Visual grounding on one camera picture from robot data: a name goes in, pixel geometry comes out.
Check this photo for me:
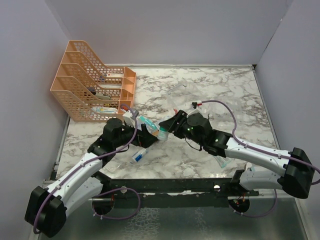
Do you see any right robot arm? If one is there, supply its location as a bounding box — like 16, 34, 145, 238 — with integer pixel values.
159, 110, 315, 199

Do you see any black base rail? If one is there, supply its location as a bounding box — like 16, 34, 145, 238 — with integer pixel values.
49, 172, 261, 208

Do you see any orange plastic file organizer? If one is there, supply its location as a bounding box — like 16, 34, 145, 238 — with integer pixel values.
50, 40, 136, 122

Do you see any white plastic bottle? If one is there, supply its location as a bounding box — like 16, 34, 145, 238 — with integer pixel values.
157, 127, 169, 141

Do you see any tube package in organizer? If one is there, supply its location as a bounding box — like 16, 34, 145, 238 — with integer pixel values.
91, 106, 118, 114

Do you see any red white box in organizer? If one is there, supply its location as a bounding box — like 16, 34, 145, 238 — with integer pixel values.
106, 73, 124, 78

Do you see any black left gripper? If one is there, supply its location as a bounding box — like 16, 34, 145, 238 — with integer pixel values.
114, 119, 158, 149

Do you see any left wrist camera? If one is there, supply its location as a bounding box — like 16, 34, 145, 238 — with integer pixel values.
120, 104, 139, 127

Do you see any stapler in organizer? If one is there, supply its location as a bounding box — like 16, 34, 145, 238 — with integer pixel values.
85, 91, 112, 100

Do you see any teal bandage packet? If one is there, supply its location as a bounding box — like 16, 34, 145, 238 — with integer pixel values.
138, 115, 159, 131
147, 128, 159, 137

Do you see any clear medicine kit box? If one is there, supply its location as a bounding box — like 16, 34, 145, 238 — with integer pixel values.
166, 81, 243, 130

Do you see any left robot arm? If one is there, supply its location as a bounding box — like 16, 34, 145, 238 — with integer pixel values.
24, 118, 158, 238

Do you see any blue white wrapped tube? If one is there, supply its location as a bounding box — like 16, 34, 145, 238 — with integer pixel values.
130, 148, 149, 164

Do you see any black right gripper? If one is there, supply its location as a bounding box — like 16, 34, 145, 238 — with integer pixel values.
160, 109, 205, 147

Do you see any clear teal wrapped pad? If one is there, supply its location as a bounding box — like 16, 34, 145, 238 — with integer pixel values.
215, 156, 231, 169

